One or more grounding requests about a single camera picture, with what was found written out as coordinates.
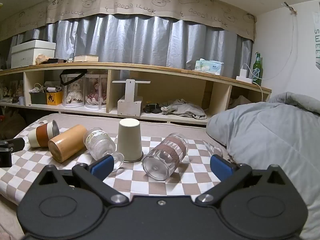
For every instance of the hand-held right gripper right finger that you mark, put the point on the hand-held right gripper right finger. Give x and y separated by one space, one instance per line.
220 167

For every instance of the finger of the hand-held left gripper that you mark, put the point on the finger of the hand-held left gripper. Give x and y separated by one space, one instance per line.
15 144
5 158

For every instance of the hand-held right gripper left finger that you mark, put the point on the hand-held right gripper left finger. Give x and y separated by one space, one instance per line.
102 167

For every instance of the clear glass cup brown sleeve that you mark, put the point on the clear glass cup brown sleeve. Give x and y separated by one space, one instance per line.
165 156

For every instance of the small clear glass cup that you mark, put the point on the small clear glass cup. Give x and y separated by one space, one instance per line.
215 151

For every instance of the brown and white cup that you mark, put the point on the brown and white cup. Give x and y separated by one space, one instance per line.
41 135

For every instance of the beige paper cup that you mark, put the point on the beige paper cup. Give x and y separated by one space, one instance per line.
128 140

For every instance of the tan wooden cup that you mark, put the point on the tan wooden cup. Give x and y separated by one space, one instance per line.
67 142

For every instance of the small grey cup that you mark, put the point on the small grey cup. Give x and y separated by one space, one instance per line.
21 101

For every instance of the ribbed clear glass goblet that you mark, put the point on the ribbed clear glass goblet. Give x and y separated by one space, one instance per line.
100 142

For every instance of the brown white checkered cloth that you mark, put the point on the brown white checkered cloth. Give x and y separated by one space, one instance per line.
140 180

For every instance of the dark green box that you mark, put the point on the dark green box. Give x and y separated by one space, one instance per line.
38 98

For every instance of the yellow box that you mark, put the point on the yellow box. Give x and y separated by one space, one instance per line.
54 98

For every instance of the grey blanket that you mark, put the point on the grey blanket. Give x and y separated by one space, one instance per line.
275 135

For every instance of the grey clothing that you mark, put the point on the grey clothing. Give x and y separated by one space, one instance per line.
187 110

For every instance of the beige cloth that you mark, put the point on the beige cloth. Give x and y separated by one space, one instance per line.
241 102

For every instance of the white wooden stand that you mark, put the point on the white wooden stand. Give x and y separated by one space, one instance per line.
130 105

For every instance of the pink doll in clear case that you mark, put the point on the pink doll in clear case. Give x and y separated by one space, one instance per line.
95 93

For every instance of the white doll in clear case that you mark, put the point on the white doll in clear case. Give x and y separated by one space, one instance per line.
73 92

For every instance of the crumpled brown paper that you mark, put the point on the crumpled brown paper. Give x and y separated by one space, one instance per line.
42 59

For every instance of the flat white box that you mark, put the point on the flat white box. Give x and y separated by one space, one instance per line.
244 79

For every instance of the large white box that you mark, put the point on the large white box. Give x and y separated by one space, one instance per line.
32 55

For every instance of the small dark box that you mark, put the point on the small dark box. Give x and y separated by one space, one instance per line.
56 60

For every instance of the white charger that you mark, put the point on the white charger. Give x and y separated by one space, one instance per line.
243 72

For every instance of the tissue pack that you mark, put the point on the tissue pack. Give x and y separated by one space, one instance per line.
208 67

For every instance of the long wooden shelf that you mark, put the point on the long wooden shelf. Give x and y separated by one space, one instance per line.
162 85

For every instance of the green glass bottle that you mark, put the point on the green glass bottle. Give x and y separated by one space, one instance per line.
257 72

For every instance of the flat black box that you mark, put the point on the flat black box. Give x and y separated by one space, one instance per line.
27 41

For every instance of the cream book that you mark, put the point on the cream book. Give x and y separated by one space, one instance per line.
86 58

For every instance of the grey curtain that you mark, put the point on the grey curtain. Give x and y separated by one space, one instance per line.
137 40

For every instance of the beige printed curtain valance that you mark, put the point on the beige printed curtain valance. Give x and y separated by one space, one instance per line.
150 6

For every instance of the white wall banner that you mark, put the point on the white wall banner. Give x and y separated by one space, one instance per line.
317 37

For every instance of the wall clip hook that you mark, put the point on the wall clip hook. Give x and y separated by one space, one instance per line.
291 8

